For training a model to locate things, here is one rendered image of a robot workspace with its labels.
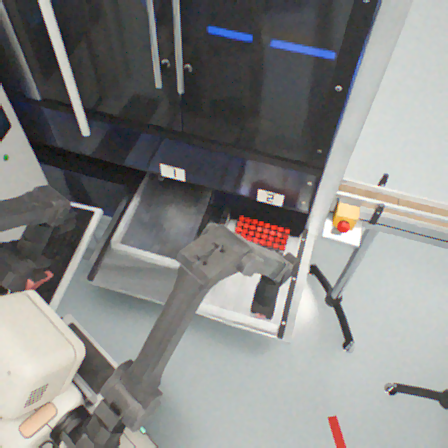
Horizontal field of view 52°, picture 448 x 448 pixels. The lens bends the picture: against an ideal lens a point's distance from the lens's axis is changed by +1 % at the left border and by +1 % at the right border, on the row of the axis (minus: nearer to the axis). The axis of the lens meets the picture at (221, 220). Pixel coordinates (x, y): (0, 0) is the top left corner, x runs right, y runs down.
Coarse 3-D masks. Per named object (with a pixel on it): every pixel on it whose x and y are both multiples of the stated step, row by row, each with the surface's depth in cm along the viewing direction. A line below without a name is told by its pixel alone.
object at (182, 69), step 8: (176, 0) 95; (176, 8) 97; (176, 16) 98; (176, 24) 100; (176, 32) 101; (176, 40) 103; (176, 48) 105; (176, 56) 107; (176, 64) 109; (184, 72) 115; (184, 88) 115
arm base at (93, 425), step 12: (84, 420) 93; (96, 420) 91; (84, 432) 90; (96, 432) 90; (108, 432) 90; (120, 432) 91; (72, 444) 91; (84, 444) 90; (96, 444) 90; (108, 444) 91
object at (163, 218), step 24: (144, 192) 167; (168, 192) 167; (192, 192) 167; (144, 216) 161; (168, 216) 161; (192, 216) 161; (120, 240) 155; (144, 240) 155; (168, 240) 156; (192, 240) 152
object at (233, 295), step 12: (228, 216) 158; (228, 228) 159; (288, 240) 157; (300, 240) 153; (240, 276) 149; (252, 276) 149; (216, 288) 146; (228, 288) 146; (240, 288) 147; (252, 288) 147; (204, 300) 144; (216, 300) 144; (228, 300) 144; (240, 300) 144; (276, 300) 145; (228, 312) 141; (240, 312) 139; (276, 312) 142; (264, 324) 140; (276, 324) 137
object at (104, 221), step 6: (102, 216) 195; (108, 216) 194; (102, 222) 200; (108, 222) 198; (96, 228) 206; (102, 228) 205; (96, 234) 211; (102, 234) 210; (90, 240) 218; (96, 240) 217; (90, 246) 224; (96, 246) 222; (84, 252) 232; (90, 252) 230; (84, 258) 239
